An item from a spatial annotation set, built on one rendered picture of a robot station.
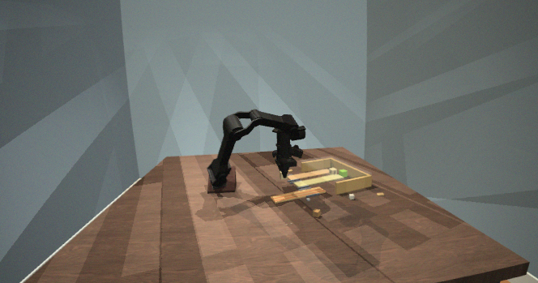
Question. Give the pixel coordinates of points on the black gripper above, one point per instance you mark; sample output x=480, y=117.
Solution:
x=282, y=160

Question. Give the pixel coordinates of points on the orange zigzag-patterned flat strip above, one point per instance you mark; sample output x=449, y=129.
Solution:
x=305, y=175

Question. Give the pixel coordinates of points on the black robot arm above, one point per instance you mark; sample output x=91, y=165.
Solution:
x=285, y=126

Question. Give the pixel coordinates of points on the pale yellow flat strip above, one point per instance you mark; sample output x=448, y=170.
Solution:
x=312, y=181

